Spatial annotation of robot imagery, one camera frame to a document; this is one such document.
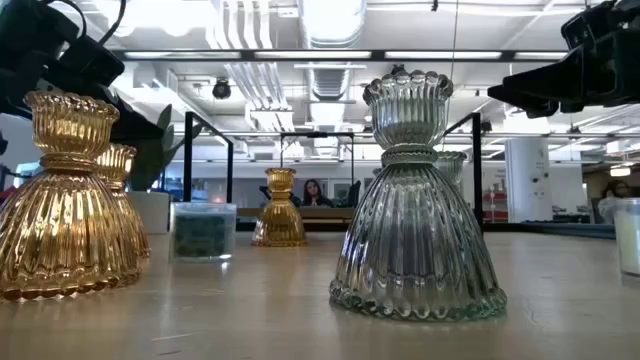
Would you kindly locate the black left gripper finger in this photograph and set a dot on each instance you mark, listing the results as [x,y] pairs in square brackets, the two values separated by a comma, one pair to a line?
[135,122]

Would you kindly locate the amber glass candlestick holder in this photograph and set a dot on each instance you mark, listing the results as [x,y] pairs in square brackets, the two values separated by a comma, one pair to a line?
[60,225]
[280,220]
[117,162]

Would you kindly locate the blue candle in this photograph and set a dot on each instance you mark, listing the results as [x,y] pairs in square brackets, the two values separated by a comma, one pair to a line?
[202,235]

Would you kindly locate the yellow candle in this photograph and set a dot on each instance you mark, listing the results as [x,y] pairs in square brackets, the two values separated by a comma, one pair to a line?
[629,240]

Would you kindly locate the white round pillar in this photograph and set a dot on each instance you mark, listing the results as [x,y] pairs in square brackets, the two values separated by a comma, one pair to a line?
[527,180]

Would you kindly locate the green plant in white pot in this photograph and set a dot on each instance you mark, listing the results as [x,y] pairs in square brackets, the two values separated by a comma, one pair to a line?
[150,210]

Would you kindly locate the black round ceiling fixture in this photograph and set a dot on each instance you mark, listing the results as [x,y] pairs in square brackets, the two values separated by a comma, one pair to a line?
[221,89]

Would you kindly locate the person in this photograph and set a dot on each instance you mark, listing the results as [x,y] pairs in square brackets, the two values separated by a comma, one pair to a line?
[619,190]
[315,197]

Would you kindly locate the black office chair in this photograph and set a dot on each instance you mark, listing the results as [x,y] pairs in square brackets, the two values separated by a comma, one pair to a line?
[354,194]

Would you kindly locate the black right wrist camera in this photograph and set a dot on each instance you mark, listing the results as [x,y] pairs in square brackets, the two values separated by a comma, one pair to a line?
[590,25]

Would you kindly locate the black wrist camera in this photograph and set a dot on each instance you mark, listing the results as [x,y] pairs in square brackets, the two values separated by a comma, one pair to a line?
[590,25]
[90,62]

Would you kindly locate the wooden shelf with black frame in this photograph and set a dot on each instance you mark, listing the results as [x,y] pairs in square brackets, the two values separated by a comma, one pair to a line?
[188,160]

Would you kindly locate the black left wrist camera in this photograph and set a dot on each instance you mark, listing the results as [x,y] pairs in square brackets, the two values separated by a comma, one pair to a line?
[90,62]

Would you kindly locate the black aluminium rig frame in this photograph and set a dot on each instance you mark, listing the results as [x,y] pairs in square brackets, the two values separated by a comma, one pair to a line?
[375,55]

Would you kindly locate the thin black metal frame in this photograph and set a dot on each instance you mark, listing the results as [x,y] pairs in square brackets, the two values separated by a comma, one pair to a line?
[317,134]

